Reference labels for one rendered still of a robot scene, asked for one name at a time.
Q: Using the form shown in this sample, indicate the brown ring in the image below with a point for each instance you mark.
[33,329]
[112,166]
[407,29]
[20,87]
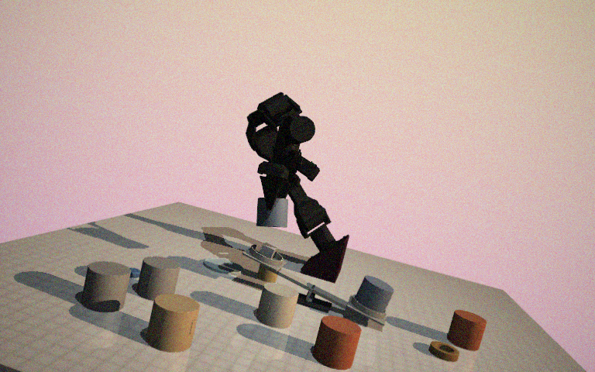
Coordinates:
[443,351]

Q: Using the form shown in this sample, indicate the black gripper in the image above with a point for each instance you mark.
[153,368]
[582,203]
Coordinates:
[279,175]

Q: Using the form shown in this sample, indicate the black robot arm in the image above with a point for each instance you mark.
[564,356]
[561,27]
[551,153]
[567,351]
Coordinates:
[280,110]

